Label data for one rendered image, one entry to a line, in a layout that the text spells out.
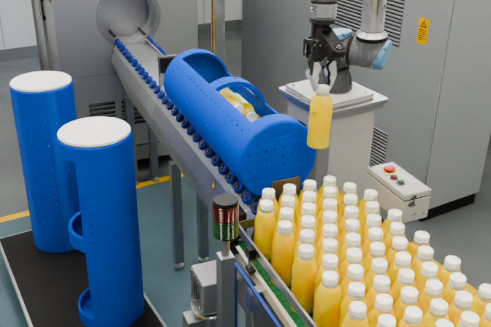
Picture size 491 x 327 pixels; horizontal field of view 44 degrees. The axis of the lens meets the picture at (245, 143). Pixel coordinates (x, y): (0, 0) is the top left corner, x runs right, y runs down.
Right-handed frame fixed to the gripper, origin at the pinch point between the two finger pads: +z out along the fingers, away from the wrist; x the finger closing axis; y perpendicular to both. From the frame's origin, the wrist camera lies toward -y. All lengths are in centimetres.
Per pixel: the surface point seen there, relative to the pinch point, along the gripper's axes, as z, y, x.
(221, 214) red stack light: 21, -32, 43
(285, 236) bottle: 35.5, -21.1, 20.9
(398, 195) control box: 31.1, -15.7, -18.9
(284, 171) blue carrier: 32.3, 16.6, 3.8
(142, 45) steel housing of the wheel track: 22, 220, 7
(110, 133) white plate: 29, 70, 52
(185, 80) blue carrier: 13, 78, 20
